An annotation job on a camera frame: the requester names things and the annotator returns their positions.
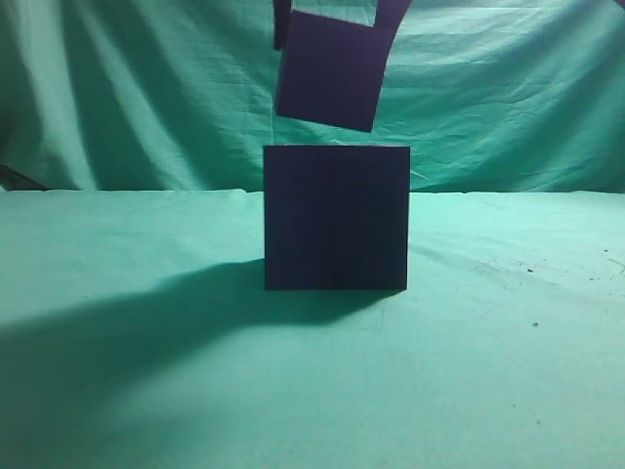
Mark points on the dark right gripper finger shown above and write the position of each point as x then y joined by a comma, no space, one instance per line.
389,14

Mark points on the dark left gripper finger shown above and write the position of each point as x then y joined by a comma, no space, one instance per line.
282,10

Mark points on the dark purple cube block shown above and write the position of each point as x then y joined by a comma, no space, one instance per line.
332,71

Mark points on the dark blue groove box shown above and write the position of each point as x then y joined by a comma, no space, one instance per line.
336,217

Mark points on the green cloth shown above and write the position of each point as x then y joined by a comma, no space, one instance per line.
136,331

